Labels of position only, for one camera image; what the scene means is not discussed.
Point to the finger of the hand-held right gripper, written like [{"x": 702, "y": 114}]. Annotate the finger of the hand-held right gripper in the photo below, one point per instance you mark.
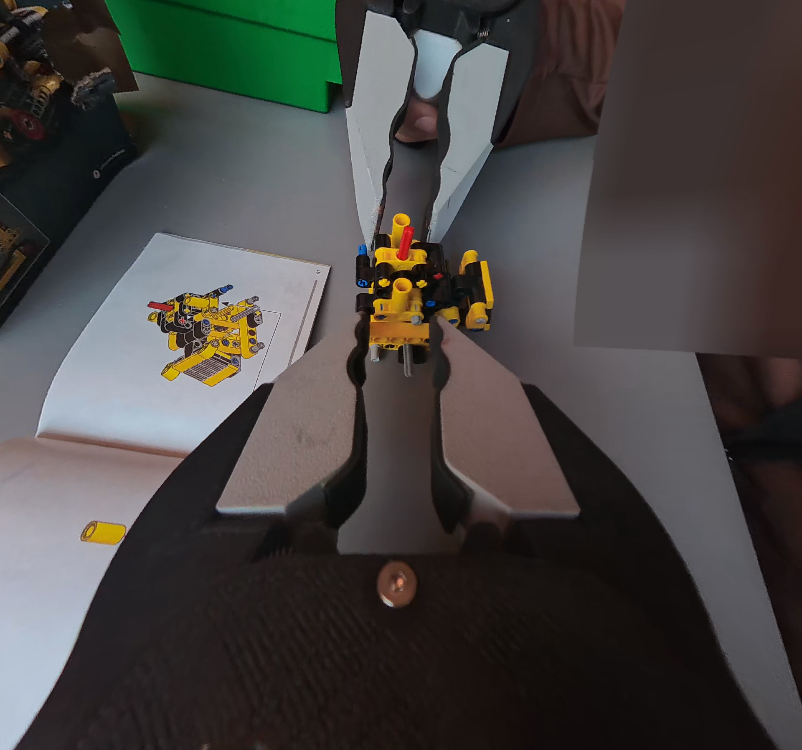
[
  {"x": 479, "y": 104},
  {"x": 379, "y": 85}
]

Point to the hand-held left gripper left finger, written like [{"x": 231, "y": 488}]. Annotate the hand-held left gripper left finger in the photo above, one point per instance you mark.
[{"x": 294, "y": 443}]

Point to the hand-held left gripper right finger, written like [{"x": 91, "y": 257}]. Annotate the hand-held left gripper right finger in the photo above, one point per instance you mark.
[{"x": 495, "y": 443}]

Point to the yellow lego tube connector piece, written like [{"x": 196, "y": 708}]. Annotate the yellow lego tube connector piece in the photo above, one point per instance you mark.
[{"x": 401, "y": 227}]

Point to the yellow black lego model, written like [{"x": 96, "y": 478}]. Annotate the yellow black lego model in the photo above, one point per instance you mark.
[{"x": 401, "y": 330}]

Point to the lego instruction booklet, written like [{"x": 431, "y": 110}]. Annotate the lego instruction booklet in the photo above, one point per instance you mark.
[{"x": 94, "y": 399}]

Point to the black lego set box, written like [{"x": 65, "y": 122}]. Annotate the black lego set box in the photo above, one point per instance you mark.
[{"x": 62, "y": 167}]

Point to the person's right hand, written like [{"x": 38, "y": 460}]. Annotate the person's right hand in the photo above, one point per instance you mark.
[{"x": 416, "y": 123}]

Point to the green storage box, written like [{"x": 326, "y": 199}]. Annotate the green storage box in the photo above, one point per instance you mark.
[{"x": 207, "y": 23}]

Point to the person's brown clothing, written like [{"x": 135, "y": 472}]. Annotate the person's brown clothing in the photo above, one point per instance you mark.
[{"x": 770, "y": 574}]

